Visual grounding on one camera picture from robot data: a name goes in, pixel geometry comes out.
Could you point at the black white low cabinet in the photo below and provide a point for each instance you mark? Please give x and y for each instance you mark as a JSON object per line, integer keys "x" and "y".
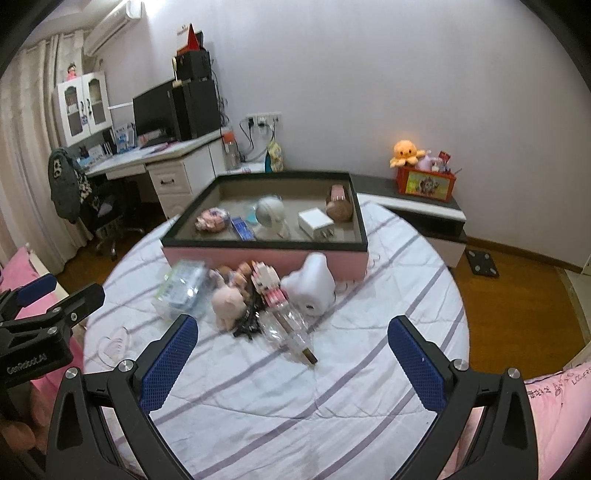
{"x": 429, "y": 217}

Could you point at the white wall socket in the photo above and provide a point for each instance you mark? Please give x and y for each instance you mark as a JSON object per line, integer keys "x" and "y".
{"x": 263, "y": 118}

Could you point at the blue white carton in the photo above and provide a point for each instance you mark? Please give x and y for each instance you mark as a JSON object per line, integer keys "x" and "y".
{"x": 123, "y": 138}

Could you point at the small blue box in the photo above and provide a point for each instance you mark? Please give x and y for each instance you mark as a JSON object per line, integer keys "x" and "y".
{"x": 242, "y": 228}

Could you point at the pink plush toy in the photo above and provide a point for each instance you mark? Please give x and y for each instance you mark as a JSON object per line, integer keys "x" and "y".
{"x": 427, "y": 161}

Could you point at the white desk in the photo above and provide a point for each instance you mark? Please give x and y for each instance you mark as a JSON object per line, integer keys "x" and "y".
{"x": 184, "y": 150}

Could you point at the small doll figurine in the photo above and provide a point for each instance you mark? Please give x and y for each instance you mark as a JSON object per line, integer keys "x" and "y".
{"x": 220, "y": 276}
{"x": 240, "y": 274}

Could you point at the teal plastic dish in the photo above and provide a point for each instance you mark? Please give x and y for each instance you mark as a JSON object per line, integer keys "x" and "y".
{"x": 250, "y": 214}

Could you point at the red white toy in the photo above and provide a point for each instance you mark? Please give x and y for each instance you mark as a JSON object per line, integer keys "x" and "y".
{"x": 444, "y": 161}

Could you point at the pink storage box black rim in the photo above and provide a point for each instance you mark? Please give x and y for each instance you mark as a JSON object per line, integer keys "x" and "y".
{"x": 295, "y": 198}

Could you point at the pink block figure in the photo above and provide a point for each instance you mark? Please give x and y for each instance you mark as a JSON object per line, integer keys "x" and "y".
{"x": 268, "y": 284}

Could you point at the black computer tower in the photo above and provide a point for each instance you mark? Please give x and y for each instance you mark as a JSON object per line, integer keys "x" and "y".
{"x": 196, "y": 110}

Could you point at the clear plastic case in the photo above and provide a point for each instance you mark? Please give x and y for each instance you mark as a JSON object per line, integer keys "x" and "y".
{"x": 182, "y": 288}

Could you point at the beige curtain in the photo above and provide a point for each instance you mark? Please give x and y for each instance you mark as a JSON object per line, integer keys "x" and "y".
{"x": 27, "y": 138}

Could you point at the pink purple scrunchie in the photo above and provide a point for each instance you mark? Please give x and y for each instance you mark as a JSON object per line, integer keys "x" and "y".
{"x": 212, "y": 219}

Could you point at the person's left hand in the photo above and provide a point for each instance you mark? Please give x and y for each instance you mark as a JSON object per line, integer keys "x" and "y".
{"x": 16, "y": 434}

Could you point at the pink embroidered quilt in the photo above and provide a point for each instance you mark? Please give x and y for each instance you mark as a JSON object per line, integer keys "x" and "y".
{"x": 554, "y": 415}

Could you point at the white power adapter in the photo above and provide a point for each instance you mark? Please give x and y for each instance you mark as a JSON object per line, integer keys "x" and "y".
{"x": 314, "y": 221}

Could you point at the small pink doll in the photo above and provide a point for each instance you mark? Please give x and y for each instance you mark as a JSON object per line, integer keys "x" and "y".
{"x": 72, "y": 71}

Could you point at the white round animal figurine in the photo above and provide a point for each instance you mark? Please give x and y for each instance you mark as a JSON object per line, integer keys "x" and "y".
{"x": 270, "y": 212}

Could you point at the black office chair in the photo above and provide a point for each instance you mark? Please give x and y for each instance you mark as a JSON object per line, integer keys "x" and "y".
{"x": 111, "y": 212}

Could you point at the orange-lid bottle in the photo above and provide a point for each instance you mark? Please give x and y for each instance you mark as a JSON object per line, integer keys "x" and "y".
{"x": 231, "y": 152}

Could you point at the black speaker box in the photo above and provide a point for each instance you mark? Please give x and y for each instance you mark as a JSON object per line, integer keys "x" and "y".
{"x": 194, "y": 67}

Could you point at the black hair clip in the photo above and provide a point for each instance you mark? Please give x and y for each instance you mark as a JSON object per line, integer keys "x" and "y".
{"x": 247, "y": 325}

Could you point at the black computer monitor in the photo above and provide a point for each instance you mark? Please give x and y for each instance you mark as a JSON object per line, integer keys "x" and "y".
{"x": 154, "y": 110}

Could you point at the red triangular ornament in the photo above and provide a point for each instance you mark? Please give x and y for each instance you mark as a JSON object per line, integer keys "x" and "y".
{"x": 190, "y": 41}

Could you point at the black bathroom scale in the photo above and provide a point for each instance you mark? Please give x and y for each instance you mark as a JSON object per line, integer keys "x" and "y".
{"x": 482, "y": 263}

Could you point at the white air conditioner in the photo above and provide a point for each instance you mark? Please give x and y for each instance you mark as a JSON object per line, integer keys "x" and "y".
{"x": 111, "y": 27}

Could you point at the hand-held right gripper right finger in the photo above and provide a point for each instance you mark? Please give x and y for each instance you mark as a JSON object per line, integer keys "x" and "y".
{"x": 415, "y": 364}

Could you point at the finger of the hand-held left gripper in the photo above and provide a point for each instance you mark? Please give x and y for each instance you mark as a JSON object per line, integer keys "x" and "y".
{"x": 78, "y": 300}
{"x": 34, "y": 286}

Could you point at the white tooth-shaped lamp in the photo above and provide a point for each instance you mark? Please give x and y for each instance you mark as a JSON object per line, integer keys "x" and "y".
{"x": 307, "y": 286}

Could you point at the pink pig figurine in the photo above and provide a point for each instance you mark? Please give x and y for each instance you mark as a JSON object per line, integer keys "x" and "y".
{"x": 228, "y": 304}

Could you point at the rose gold metal jar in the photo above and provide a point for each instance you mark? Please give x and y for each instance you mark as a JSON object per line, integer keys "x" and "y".
{"x": 339, "y": 207}

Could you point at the white glass-door cabinet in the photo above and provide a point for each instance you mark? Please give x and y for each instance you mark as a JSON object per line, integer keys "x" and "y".
{"x": 83, "y": 108}

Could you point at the clear plastic bottle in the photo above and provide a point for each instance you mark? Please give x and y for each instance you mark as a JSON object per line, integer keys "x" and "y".
{"x": 286, "y": 330}

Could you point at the yellow snack bag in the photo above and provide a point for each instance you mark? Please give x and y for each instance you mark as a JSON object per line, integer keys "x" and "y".
{"x": 275, "y": 157}

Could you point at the orange toy box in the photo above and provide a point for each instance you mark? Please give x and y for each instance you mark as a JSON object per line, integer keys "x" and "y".
{"x": 425, "y": 184}

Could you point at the grey hoodie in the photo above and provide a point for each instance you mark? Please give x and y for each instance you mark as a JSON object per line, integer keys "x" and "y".
{"x": 64, "y": 184}

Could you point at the orange octopus plush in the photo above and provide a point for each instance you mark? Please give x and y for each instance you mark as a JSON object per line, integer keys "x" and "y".
{"x": 406, "y": 152}

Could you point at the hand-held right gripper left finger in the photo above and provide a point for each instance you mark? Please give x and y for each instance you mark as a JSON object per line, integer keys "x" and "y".
{"x": 168, "y": 364}

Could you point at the pink pillow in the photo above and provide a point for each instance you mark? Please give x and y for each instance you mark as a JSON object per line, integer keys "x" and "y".
{"x": 18, "y": 267}

